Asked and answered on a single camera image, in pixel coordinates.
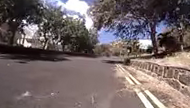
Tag large spreading tree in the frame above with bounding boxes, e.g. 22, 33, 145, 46
84, 0, 190, 61

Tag dark low roadside wall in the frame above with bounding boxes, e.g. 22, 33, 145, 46
0, 43, 98, 63

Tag large leafy tree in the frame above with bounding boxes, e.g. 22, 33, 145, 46
0, 0, 46, 50

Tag dry grass slope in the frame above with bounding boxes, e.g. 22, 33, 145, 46
128, 42, 190, 71

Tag double white painted line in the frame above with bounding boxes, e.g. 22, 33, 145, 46
111, 63, 188, 108

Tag grey asphalt road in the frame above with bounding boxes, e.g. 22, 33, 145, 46
0, 46, 170, 108

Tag low stone wall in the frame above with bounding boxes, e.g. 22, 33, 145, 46
125, 58, 190, 101

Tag dry dirt verge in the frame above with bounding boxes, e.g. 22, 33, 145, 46
115, 63, 190, 108

